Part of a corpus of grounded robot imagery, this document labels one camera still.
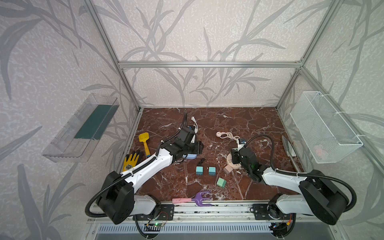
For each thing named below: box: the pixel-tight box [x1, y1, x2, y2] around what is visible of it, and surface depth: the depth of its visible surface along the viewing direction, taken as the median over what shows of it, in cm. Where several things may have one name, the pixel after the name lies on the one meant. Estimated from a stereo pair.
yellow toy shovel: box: [138, 132, 151, 157], surface depth 104 cm
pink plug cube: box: [223, 164, 233, 174], surface depth 88 cm
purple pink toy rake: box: [171, 191, 212, 207], surface depth 78 cm
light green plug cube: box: [216, 177, 227, 188], surface depth 83 cm
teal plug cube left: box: [195, 166, 204, 176], surface depth 88 cm
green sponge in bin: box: [74, 104, 120, 140], surface depth 70 cm
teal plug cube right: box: [208, 166, 216, 176], surface depth 88 cm
